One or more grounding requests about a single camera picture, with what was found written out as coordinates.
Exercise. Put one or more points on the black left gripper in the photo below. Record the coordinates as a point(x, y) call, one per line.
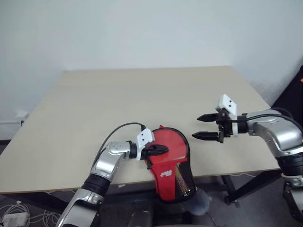
point(146, 154)

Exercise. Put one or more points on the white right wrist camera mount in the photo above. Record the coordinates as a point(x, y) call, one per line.
point(228, 104)

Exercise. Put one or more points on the white power adapter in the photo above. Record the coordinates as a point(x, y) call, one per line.
point(13, 218)

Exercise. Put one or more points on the grey plush zipper pendant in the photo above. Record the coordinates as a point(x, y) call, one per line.
point(201, 203)

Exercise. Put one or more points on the white wall box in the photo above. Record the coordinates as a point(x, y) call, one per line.
point(21, 116)

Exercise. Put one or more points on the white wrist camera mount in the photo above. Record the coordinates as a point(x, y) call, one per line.
point(228, 104)
point(145, 137)

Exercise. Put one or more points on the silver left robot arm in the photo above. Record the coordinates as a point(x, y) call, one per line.
point(106, 163)

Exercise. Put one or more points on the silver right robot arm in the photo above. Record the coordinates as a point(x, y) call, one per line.
point(272, 132)

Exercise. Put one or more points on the red black paddle case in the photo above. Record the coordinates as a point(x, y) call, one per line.
point(165, 186)

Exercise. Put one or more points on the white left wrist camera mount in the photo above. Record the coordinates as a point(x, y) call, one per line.
point(145, 137)

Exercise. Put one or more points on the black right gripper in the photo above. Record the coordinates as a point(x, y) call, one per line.
point(225, 128)

